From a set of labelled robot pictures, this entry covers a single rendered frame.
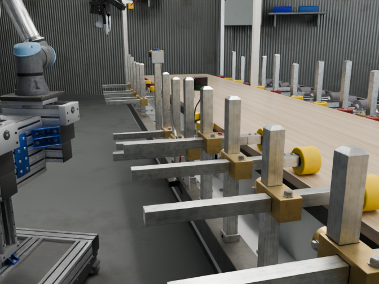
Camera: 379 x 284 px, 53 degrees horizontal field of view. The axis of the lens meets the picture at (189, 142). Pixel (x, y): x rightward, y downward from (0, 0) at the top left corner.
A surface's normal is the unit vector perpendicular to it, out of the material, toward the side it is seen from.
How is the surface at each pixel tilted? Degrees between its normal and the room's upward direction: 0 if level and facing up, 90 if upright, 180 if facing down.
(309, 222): 90
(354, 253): 0
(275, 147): 90
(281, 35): 90
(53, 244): 0
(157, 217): 90
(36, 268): 0
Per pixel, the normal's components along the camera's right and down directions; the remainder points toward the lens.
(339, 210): -0.97, 0.07
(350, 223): 0.24, 0.25
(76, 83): -0.17, 0.25
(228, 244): -0.01, -0.97
